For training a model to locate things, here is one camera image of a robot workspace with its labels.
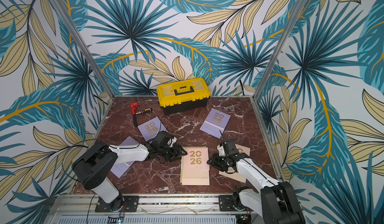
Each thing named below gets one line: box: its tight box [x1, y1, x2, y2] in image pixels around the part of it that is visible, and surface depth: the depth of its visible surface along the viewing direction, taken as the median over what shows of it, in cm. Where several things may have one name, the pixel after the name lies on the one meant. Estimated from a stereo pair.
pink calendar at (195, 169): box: [181, 146, 210, 186], surface depth 85 cm
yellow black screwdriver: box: [135, 108, 153, 115], surface depth 110 cm
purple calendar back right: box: [199, 108, 231, 140], surface depth 105 cm
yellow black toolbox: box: [157, 77, 211, 116], surface depth 102 cm
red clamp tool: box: [130, 102, 140, 115], surface depth 115 cm
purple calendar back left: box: [137, 116, 167, 142], surface depth 102 cm
